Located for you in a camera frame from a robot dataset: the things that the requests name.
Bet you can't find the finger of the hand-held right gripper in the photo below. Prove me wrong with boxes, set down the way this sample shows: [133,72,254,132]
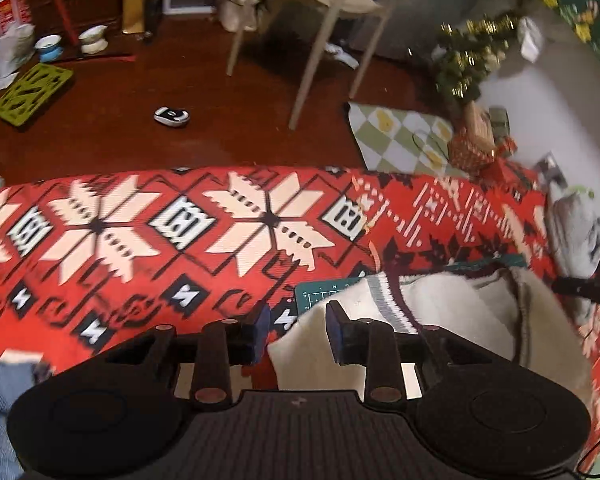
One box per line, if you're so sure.
[551,274,600,302]

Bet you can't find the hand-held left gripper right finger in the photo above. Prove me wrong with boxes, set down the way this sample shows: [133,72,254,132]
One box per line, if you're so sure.
[325,301,482,407]

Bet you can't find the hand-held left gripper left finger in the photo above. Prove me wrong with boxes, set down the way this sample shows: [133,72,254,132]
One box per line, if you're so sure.
[101,304,272,411]

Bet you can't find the white knit vest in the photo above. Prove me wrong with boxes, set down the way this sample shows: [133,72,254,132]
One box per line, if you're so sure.
[267,266,596,396]

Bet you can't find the green cutting mat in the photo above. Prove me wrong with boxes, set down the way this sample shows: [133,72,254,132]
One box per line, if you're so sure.
[294,254,528,313]

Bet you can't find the grey knit sweater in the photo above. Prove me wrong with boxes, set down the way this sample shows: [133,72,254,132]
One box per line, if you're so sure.
[547,187,600,281]

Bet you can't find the red patterned blanket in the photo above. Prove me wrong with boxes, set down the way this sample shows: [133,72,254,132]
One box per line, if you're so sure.
[0,165,600,461]

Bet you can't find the red patterned gift box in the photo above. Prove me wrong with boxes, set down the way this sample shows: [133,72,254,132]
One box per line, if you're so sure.
[450,130,496,171]

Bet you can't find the green checked rug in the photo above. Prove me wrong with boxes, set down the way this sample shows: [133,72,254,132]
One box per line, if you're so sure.
[347,102,468,178]

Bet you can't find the small white black gadget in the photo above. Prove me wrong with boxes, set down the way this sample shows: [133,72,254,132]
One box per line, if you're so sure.
[153,106,192,128]

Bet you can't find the white hanging cloth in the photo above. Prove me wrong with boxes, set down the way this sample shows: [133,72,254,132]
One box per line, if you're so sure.
[517,17,546,63]

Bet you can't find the small Christmas tree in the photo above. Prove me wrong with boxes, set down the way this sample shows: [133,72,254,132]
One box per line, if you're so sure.
[432,12,521,106]

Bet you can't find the blue jeans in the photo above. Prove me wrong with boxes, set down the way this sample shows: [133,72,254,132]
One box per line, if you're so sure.
[0,360,51,480]

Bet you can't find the white paper scrap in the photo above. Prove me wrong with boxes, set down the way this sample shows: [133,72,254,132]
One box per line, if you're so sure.
[325,42,361,68]

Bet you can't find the white laundry bag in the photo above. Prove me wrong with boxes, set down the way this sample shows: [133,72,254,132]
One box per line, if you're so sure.
[217,0,271,31]

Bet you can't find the green plastic rack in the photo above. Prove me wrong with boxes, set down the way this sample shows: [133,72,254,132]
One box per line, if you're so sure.
[0,62,75,128]

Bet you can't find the white ceramic bowl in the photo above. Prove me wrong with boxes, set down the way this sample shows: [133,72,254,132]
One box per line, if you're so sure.
[78,25,108,56]

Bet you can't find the blue ceramic bowl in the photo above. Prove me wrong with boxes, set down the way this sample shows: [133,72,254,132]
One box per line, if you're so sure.
[34,35,63,63]

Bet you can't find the white plastic bag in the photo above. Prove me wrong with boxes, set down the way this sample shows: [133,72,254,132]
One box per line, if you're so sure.
[0,22,36,76]

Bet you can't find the red broom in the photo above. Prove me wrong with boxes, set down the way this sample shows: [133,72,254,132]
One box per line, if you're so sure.
[47,0,78,46]

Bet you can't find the red white carton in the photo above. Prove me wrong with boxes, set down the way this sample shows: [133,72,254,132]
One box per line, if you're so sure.
[0,0,33,36]

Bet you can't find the green Christmas wall banner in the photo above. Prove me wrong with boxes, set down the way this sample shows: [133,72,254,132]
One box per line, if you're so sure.
[507,0,600,81]

